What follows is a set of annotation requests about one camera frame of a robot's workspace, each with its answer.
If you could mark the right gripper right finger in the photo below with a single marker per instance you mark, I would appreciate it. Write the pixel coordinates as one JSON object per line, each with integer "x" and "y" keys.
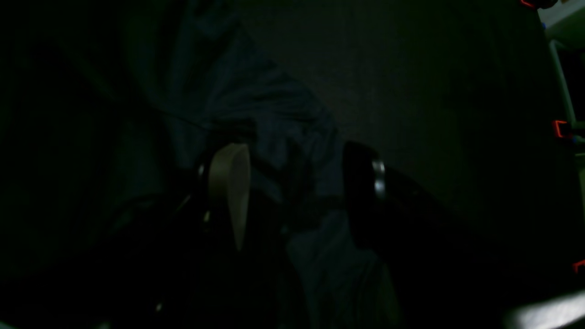
{"x": 389, "y": 212}

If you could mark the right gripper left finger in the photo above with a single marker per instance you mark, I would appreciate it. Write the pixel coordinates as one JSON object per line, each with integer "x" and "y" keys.
{"x": 217, "y": 203}

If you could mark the red clamp right edge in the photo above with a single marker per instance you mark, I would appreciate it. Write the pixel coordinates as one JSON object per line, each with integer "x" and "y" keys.
{"x": 562, "y": 130}

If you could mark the dark navy t-shirt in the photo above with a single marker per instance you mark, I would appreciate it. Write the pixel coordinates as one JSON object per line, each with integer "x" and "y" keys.
{"x": 194, "y": 61}

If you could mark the black table cloth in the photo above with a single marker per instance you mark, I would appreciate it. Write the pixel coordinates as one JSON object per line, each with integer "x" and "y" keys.
{"x": 459, "y": 95}

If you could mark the red blue clamp bottom right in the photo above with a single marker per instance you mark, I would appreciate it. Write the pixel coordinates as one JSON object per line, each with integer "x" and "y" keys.
{"x": 577, "y": 266}

